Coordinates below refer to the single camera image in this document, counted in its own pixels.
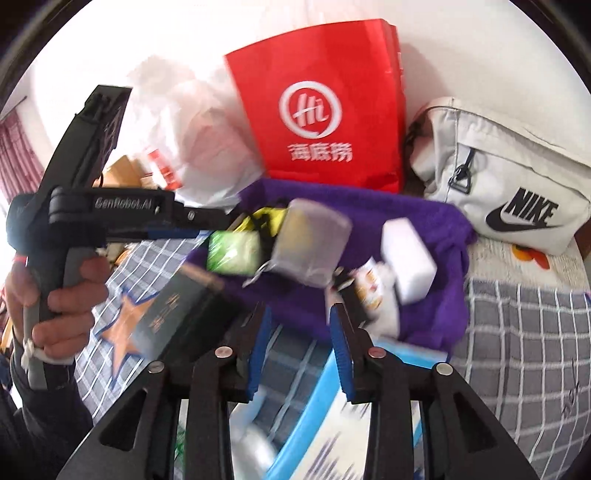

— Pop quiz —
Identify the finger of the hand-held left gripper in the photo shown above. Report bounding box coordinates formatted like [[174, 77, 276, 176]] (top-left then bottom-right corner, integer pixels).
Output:
[[174, 204, 242, 230], [105, 227, 200, 244]]

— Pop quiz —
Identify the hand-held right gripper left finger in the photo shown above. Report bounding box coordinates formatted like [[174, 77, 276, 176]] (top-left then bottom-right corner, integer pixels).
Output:
[[58, 302, 274, 480]]

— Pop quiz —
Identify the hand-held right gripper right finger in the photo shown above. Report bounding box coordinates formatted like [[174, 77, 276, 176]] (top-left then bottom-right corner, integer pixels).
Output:
[[329, 301, 539, 480]]

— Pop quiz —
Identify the green snack packet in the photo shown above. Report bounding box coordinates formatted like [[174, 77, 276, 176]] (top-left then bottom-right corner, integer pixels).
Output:
[[207, 230, 265, 278]]

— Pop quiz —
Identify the fruit print packet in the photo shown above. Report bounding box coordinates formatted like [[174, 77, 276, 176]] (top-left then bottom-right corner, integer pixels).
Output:
[[353, 258, 394, 325]]

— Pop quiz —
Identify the person's left forearm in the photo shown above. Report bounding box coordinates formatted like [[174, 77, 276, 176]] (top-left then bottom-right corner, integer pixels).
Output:
[[0, 357, 95, 480]]

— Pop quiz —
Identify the person's left hand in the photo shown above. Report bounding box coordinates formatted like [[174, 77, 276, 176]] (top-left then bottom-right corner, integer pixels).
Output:
[[4, 256, 110, 365]]

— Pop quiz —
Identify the wooden headboard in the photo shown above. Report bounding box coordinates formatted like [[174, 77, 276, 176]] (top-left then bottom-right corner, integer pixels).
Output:
[[98, 154, 155, 188]]

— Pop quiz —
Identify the yellow black pouch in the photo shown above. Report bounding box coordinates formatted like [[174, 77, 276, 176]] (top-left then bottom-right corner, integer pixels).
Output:
[[230, 207, 290, 241]]

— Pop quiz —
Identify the red striped curtain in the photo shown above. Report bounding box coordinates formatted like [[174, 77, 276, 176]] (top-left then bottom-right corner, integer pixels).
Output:
[[0, 112, 43, 210]]

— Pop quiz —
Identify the white plastic bag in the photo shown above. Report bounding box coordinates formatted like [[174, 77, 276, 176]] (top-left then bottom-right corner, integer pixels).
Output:
[[124, 54, 265, 214]]

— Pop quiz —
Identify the black box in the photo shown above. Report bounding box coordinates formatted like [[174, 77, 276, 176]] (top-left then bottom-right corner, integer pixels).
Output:
[[129, 262, 232, 366]]

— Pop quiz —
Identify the blue tissue pack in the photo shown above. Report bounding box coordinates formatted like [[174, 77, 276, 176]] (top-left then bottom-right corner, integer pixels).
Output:
[[267, 336, 450, 480]]

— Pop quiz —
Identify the purple towel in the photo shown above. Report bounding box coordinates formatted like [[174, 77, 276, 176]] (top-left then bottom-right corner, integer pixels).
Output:
[[188, 179, 477, 361]]

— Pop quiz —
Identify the brown star marker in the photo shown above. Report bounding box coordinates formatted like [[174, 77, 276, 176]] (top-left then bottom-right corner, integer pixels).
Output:
[[98, 287, 155, 366]]

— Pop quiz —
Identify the white sponge block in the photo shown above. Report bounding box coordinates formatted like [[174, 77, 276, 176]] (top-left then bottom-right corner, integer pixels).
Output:
[[380, 218, 438, 306]]

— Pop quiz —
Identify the red paper bag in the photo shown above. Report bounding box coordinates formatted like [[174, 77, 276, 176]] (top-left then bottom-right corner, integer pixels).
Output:
[[224, 18, 408, 195]]

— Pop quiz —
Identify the plaid bed sheet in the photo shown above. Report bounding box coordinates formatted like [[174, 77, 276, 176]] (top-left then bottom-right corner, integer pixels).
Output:
[[74, 222, 591, 480]]

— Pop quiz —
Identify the grey sling bag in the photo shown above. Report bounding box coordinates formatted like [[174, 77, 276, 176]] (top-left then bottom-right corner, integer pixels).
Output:
[[405, 96, 591, 257]]

